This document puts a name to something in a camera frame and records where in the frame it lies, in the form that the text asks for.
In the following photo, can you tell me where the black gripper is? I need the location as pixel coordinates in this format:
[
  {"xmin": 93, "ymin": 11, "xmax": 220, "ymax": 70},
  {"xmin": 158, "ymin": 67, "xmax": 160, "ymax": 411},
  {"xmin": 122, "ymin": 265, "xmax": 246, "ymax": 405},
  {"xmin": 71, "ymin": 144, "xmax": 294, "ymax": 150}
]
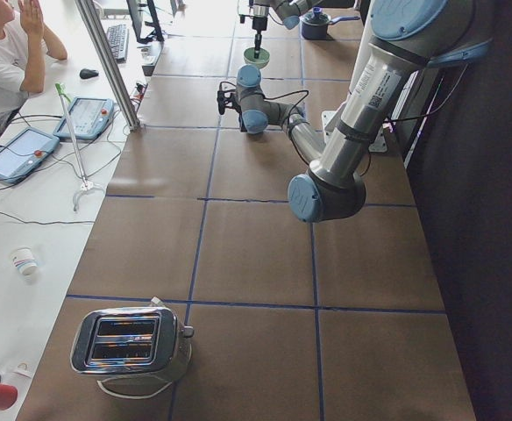
[{"xmin": 252, "ymin": 16, "xmax": 267, "ymax": 58}]

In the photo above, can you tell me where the green bowl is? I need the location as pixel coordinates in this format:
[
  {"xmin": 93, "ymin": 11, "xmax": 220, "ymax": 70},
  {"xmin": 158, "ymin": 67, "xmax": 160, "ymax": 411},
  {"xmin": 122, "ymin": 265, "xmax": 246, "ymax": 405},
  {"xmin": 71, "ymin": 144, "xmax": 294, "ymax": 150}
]
[{"xmin": 243, "ymin": 47, "xmax": 270, "ymax": 69}]

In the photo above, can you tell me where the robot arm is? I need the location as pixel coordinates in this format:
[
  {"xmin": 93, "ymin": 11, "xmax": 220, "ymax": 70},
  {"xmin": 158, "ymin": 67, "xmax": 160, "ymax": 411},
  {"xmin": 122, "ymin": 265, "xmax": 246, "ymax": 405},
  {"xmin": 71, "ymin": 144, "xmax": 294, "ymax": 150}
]
[
  {"xmin": 248, "ymin": 0, "xmax": 321, "ymax": 59},
  {"xmin": 231, "ymin": 1, "xmax": 495, "ymax": 223}
]

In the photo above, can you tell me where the blue saucepan with lid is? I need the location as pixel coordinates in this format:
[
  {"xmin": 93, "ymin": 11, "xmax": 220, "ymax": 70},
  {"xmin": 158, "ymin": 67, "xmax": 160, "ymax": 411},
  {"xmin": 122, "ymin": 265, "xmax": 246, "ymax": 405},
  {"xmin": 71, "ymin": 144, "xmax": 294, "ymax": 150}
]
[{"xmin": 300, "ymin": 7, "xmax": 360, "ymax": 40}]

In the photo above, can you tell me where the black monitor stand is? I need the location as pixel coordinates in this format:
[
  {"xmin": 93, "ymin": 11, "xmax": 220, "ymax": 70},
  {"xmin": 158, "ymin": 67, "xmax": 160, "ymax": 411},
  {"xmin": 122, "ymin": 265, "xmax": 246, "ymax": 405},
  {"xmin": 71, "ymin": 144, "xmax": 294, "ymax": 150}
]
[{"xmin": 126, "ymin": 0, "xmax": 164, "ymax": 45}]

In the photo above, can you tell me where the black keyboard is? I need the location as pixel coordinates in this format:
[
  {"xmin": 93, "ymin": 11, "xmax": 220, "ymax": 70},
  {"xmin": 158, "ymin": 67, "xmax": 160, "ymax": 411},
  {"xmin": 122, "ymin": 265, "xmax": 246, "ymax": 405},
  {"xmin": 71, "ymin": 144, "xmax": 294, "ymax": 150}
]
[{"xmin": 106, "ymin": 24, "xmax": 129, "ymax": 63}]

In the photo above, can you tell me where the white mounting pillar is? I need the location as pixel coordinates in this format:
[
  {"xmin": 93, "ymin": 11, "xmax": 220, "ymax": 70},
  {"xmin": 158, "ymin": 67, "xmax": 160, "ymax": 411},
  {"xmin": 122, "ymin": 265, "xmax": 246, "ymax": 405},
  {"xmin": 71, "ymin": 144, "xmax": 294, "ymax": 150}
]
[{"xmin": 321, "ymin": 111, "xmax": 388, "ymax": 153}]

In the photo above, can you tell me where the black computer mouse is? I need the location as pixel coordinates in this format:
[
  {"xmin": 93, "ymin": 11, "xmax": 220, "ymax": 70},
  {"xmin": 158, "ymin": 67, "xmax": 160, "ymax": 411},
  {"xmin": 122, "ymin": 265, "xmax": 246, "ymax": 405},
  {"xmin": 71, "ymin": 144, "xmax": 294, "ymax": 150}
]
[{"xmin": 79, "ymin": 68, "xmax": 99, "ymax": 80}]

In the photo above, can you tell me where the far teach pendant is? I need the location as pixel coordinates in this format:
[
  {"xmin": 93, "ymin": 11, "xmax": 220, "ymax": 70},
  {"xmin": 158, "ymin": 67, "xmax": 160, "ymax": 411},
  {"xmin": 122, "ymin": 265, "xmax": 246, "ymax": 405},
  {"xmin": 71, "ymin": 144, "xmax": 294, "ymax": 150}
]
[{"xmin": 61, "ymin": 96, "xmax": 115, "ymax": 143}]

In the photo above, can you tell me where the teach pendant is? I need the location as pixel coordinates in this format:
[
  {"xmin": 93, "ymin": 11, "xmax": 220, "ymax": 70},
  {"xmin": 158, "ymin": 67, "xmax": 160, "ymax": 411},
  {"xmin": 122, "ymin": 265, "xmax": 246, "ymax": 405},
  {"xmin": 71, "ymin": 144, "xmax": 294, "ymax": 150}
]
[
  {"xmin": 61, "ymin": 96, "xmax": 115, "ymax": 143},
  {"xmin": 0, "ymin": 127, "xmax": 60, "ymax": 184}
]

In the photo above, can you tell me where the reacher grabber stick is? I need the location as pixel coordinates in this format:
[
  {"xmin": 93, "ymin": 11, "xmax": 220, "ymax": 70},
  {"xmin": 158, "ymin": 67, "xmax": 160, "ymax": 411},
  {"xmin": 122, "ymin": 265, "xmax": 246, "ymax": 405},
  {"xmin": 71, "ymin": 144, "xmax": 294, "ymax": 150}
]
[{"xmin": 54, "ymin": 82, "xmax": 105, "ymax": 212}]

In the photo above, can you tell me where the person in white shirt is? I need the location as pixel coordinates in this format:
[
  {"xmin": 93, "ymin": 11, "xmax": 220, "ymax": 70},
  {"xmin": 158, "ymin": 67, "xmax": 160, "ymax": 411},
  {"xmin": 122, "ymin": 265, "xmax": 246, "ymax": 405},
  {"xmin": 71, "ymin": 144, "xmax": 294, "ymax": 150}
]
[{"xmin": 0, "ymin": 1, "xmax": 68, "ymax": 133}]

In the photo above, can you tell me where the near teach pendant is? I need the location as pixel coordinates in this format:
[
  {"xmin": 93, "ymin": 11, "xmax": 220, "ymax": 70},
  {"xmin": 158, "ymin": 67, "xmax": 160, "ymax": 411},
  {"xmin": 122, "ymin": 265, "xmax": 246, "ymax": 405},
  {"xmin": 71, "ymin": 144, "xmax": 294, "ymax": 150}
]
[{"xmin": 0, "ymin": 127, "xmax": 60, "ymax": 184}]

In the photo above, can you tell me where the paper cup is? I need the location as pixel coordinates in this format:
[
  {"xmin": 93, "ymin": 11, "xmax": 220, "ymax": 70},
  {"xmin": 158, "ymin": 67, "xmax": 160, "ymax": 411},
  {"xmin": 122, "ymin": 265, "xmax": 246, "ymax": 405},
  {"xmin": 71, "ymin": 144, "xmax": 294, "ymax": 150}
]
[{"xmin": 10, "ymin": 247, "xmax": 38, "ymax": 276}]

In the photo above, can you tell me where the white chrome toaster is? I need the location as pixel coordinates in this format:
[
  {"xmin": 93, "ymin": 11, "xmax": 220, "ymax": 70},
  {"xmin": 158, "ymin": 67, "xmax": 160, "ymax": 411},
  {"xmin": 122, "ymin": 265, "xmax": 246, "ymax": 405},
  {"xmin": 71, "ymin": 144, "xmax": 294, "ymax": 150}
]
[{"xmin": 70, "ymin": 298, "xmax": 195, "ymax": 394}]

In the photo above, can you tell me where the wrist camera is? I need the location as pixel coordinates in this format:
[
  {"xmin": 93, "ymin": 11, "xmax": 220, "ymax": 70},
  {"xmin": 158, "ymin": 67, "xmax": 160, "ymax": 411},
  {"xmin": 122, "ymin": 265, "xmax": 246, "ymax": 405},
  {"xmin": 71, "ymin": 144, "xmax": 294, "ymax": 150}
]
[
  {"xmin": 237, "ymin": 0, "xmax": 253, "ymax": 24},
  {"xmin": 217, "ymin": 88, "xmax": 238, "ymax": 116}
]

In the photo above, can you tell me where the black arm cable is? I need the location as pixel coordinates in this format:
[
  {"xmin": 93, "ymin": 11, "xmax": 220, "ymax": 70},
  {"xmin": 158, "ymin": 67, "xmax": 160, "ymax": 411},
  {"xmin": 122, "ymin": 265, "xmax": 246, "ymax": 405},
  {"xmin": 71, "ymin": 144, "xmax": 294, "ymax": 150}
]
[{"xmin": 260, "ymin": 89, "xmax": 467, "ymax": 172}]

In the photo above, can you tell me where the aluminium frame post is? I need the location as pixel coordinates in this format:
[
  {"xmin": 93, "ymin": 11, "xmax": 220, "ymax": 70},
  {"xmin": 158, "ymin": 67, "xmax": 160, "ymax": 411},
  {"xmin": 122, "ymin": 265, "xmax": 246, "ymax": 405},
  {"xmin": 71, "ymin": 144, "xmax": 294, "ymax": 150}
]
[{"xmin": 75, "ymin": 0, "xmax": 140, "ymax": 132}]

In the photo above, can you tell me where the white toaster power cable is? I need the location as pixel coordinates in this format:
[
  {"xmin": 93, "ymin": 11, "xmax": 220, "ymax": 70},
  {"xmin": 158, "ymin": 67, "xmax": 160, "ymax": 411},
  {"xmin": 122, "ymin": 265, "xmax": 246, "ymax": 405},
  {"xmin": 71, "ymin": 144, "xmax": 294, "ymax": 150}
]
[{"xmin": 96, "ymin": 376, "xmax": 174, "ymax": 400}]

